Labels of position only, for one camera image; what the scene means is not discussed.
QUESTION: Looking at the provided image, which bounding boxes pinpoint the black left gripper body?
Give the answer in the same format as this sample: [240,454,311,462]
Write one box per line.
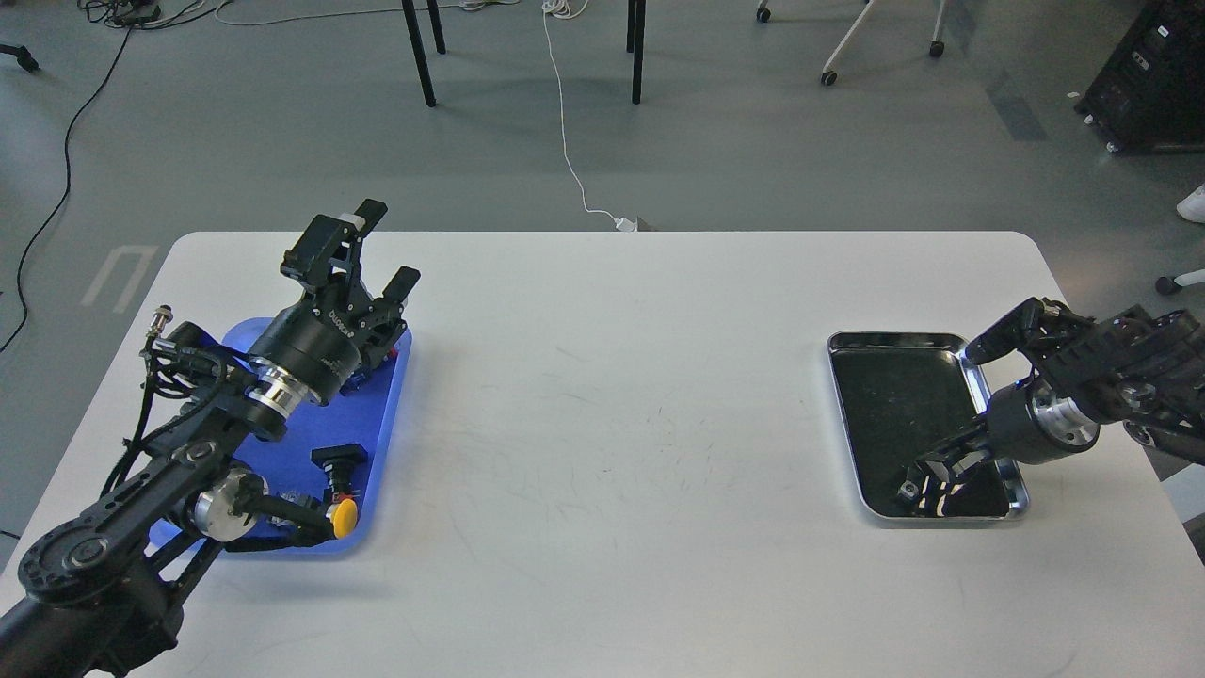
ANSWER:
[249,303,364,408]

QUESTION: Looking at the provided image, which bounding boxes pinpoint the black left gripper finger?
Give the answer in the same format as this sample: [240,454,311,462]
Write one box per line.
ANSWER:
[355,266,421,373]
[280,199,388,306]

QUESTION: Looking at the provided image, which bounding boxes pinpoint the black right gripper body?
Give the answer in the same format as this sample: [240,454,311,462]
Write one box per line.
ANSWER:
[970,383,1072,466]

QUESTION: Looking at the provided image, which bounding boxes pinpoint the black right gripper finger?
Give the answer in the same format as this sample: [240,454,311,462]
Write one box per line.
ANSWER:
[894,466,965,518]
[909,424,991,481]

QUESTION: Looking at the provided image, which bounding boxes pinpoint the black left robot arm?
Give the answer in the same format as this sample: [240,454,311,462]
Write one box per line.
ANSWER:
[2,199,419,677]

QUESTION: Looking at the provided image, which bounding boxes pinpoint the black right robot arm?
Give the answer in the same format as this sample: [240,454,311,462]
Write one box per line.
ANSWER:
[897,297,1204,518]

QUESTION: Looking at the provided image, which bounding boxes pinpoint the black industrial part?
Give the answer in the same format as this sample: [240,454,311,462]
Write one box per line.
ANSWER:
[310,443,368,494]

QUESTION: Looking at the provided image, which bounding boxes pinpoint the silver metal tray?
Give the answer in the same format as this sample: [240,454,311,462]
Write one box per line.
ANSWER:
[827,331,1030,527]

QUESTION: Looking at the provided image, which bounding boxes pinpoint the blue plastic tray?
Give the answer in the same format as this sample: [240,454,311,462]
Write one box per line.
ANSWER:
[149,318,415,558]

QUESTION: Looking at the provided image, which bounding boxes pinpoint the black equipment case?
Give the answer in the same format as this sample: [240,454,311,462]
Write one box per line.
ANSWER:
[1072,1,1204,154]

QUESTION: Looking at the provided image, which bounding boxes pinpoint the black table legs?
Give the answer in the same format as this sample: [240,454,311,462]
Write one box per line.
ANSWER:
[401,0,651,108]

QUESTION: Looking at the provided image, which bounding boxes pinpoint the white rolling chair base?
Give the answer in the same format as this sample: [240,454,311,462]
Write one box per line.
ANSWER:
[756,0,950,87]

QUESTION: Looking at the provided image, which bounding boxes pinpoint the yellow push button switch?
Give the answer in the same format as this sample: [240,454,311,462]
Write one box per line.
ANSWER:
[327,493,359,540]

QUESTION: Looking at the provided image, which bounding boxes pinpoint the black cable on floor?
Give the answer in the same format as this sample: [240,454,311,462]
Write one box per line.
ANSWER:
[0,0,219,356]

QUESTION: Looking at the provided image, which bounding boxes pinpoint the white cable on floor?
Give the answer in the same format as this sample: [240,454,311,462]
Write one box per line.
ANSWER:
[542,0,624,226]

